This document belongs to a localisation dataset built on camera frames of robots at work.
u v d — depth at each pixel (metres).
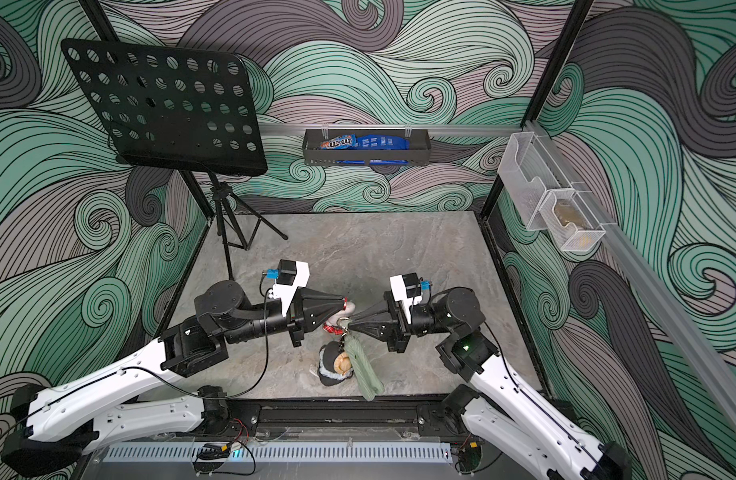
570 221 0.65
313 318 0.50
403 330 0.50
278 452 0.70
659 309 0.51
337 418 0.74
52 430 0.39
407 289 0.46
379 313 0.51
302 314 0.48
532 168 0.92
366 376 0.58
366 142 0.92
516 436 0.53
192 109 0.65
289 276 0.44
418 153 0.94
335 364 0.60
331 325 0.52
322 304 0.50
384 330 0.51
